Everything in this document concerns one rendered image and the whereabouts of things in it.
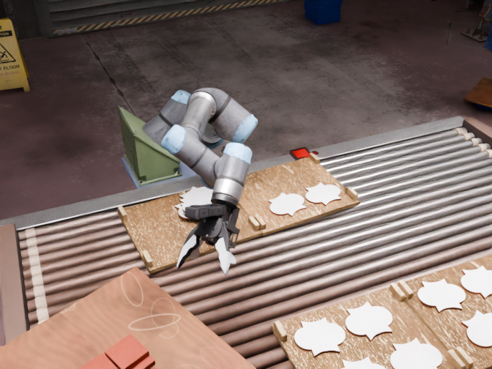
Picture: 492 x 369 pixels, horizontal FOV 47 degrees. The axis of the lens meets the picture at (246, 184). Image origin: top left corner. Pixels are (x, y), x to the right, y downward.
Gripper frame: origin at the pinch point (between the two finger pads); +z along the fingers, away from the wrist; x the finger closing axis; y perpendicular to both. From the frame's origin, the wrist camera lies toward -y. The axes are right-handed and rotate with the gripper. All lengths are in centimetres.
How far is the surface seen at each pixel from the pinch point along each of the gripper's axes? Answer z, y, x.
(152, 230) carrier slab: -18, 31, 50
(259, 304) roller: -0.9, 39.3, 5.2
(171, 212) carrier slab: -28, 38, 50
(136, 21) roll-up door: -321, 233, 373
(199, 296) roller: 1.1, 31.2, 22.0
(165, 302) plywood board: 7.4, 11.8, 17.9
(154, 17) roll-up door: -334, 245, 361
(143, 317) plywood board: 12.8, 7.2, 19.8
